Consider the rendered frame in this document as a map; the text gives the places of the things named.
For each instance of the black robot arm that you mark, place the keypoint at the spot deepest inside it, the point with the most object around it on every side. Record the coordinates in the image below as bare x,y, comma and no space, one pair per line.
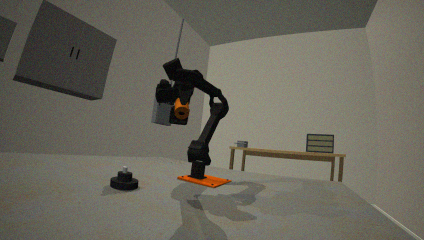
198,150

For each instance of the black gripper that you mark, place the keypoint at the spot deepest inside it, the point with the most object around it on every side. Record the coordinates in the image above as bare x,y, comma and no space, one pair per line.
182,90

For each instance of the black round pedestal with silver shaft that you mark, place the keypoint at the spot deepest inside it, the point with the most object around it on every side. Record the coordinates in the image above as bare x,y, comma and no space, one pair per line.
124,181

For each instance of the orange cylinder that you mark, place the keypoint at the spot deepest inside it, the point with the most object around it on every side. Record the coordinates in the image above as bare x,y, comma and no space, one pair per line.
181,111

